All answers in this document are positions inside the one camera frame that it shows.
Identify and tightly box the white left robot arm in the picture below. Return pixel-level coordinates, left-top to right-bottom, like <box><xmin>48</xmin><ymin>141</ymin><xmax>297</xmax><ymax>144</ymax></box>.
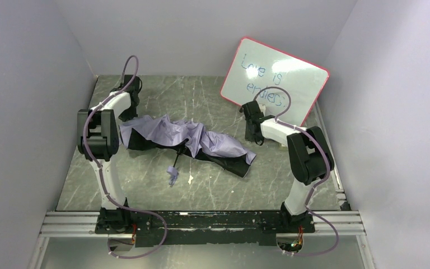
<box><xmin>77</xmin><ymin>75</ymin><xmax>142</xmax><ymax>230</ymax></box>

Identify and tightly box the red framed whiteboard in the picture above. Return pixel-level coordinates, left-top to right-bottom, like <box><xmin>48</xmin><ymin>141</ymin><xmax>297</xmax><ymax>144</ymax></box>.
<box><xmin>220</xmin><ymin>37</ymin><xmax>329</xmax><ymax>126</ymax></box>

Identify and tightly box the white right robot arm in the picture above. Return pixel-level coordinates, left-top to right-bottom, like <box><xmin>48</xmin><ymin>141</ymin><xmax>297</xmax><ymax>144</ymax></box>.
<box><xmin>240</xmin><ymin>101</ymin><xmax>335</xmax><ymax>224</ymax></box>

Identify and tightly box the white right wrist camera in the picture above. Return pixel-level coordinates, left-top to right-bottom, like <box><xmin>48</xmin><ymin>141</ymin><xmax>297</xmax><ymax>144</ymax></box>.
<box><xmin>258</xmin><ymin>104</ymin><xmax>268</xmax><ymax>117</ymax></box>

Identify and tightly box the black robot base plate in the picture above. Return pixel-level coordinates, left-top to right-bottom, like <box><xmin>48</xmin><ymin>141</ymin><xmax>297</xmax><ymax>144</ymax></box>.
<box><xmin>94</xmin><ymin>208</ymin><xmax>315</xmax><ymax>247</ymax></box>

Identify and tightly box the lilac and black folding umbrella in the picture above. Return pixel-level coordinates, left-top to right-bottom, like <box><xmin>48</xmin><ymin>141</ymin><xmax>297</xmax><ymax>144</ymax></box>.
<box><xmin>120</xmin><ymin>115</ymin><xmax>256</xmax><ymax>178</ymax></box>

